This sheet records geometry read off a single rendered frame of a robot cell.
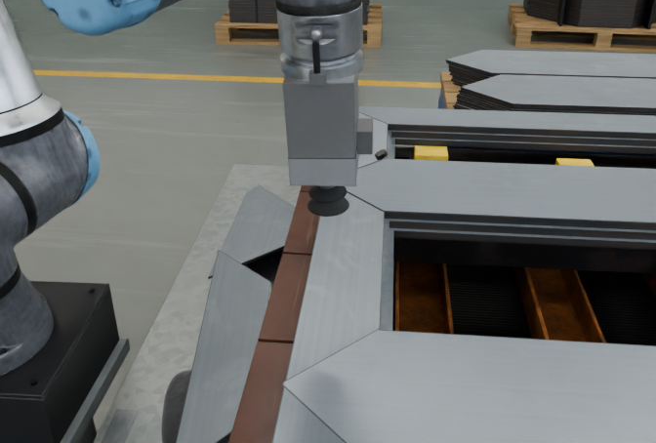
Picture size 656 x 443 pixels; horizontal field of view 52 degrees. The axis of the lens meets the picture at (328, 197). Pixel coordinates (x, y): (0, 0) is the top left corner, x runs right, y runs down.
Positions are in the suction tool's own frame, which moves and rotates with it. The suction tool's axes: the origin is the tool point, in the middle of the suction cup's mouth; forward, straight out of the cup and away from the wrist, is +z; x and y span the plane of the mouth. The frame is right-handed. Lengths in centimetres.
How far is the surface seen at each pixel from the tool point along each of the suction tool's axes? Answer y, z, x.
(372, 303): 0.3, 13.3, -4.5
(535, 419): -15.9, 12.7, -19.5
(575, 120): 60, 18, -41
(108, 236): 143, 104, 98
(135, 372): 4.2, 29.4, 27.5
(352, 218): 19.8, 14.5, -1.3
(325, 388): -13.6, 12.2, -0.3
